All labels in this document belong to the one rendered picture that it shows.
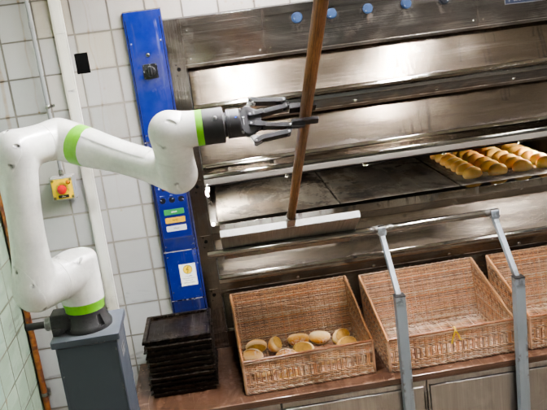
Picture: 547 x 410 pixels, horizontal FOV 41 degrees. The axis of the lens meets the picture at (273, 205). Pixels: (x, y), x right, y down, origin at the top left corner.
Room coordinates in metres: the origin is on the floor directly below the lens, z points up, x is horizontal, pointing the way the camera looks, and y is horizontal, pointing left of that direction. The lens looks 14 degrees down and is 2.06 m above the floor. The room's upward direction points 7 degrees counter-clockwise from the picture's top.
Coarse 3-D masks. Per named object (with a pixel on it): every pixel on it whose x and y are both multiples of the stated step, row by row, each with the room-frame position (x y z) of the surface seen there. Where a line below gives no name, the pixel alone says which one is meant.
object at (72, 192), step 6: (66, 174) 3.14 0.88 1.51; (72, 174) 3.13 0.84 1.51; (54, 180) 3.08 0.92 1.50; (60, 180) 3.08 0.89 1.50; (66, 180) 3.09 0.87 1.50; (72, 180) 3.09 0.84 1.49; (54, 186) 3.08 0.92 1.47; (66, 186) 3.08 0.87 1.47; (72, 186) 3.09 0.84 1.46; (54, 192) 3.08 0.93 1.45; (66, 192) 3.08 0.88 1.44; (72, 192) 3.09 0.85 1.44; (54, 198) 3.08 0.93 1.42; (60, 198) 3.08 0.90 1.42; (66, 198) 3.09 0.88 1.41
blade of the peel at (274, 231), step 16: (272, 224) 2.72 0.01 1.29; (304, 224) 2.72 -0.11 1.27; (320, 224) 2.73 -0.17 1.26; (336, 224) 2.77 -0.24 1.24; (352, 224) 2.81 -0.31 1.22; (224, 240) 2.74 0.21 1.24; (240, 240) 2.77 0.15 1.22; (256, 240) 2.81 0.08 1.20; (272, 240) 2.84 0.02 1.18; (336, 240) 3.00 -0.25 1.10; (240, 256) 3.00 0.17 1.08
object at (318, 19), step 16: (320, 0) 1.42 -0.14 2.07; (320, 16) 1.46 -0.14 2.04; (320, 32) 1.51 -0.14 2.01; (320, 48) 1.57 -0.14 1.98; (304, 80) 1.70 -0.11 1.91; (304, 96) 1.76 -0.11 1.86; (304, 112) 1.84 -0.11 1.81; (304, 128) 1.92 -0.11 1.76; (304, 144) 2.02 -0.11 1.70; (288, 208) 2.55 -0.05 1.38
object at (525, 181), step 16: (528, 176) 3.35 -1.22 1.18; (544, 176) 3.31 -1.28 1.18; (432, 192) 3.28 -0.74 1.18; (448, 192) 3.27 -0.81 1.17; (464, 192) 3.27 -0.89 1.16; (480, 192) 3.28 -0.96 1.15; (320, 208) 3.25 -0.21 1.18; (336, 208) 3.23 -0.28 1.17; (352, 208) 3.24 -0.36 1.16; (368, 208) 3.24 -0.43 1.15; (384, 208) 3.25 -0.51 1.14; (224, 224) 3.20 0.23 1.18; (240, 224) 3.20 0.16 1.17; (256, 224) 3.21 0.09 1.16
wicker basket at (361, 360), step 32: (288, 288) 3.18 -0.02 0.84; (320, 288) 3.20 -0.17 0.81; (256, 320) 3.14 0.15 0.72; (288, 320) 3.14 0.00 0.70; (320, 320) 3.16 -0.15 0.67; (352, 320) 3.11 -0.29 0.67; (320, 352) 2.73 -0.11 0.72; (352, 352) 2.75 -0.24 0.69; (256, 384) 2.71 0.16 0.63; (288, 384) 2.72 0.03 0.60
